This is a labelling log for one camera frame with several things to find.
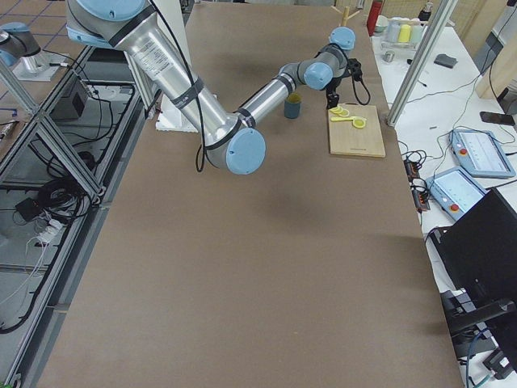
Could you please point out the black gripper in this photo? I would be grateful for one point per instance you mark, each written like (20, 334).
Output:
(334, 85)

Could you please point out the dark teal cup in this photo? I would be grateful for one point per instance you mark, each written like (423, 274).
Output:
(292, 106)

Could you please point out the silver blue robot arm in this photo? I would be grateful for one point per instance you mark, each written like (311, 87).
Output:
(17, 41)
(240, 63)

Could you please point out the small metal cup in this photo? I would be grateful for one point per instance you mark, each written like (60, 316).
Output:
(389, 56)

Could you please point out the wooden cup storage rack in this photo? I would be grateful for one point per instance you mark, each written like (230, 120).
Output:
(346, 14)

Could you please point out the yellow plastic knife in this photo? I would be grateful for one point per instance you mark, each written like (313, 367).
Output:
(343, 118)

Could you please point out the lemon slice on knife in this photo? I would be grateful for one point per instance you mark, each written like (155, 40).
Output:
(359, 122)

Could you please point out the red bottle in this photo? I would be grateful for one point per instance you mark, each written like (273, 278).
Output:
(373, 15)

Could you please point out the grey cloth pad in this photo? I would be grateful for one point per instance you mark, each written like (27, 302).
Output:
(446, 61)

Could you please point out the teach pendant upper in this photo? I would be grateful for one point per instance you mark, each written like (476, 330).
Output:
(480, 155)

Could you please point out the teach pendant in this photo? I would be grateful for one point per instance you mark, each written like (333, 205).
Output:
(456, 191)
(480, 155)

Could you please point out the black smartphone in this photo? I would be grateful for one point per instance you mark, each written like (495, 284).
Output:
(497, 118)

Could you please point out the teach pendant lower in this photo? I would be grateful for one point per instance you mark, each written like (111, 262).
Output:
(456, 191)

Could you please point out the black monitor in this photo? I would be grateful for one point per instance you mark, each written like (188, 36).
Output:
(479, 250)

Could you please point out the grey electronics box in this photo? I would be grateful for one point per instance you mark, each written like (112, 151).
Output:
(72, 103)

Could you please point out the white power strip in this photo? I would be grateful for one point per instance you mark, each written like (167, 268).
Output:
(51, 230)

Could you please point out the aluminium frame post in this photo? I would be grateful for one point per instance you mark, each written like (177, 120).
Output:
(430, 38)

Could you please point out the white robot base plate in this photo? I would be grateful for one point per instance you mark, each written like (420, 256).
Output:
(170, 119)

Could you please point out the aluminium frame rails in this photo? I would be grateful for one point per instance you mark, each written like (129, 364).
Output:
(68, 170)

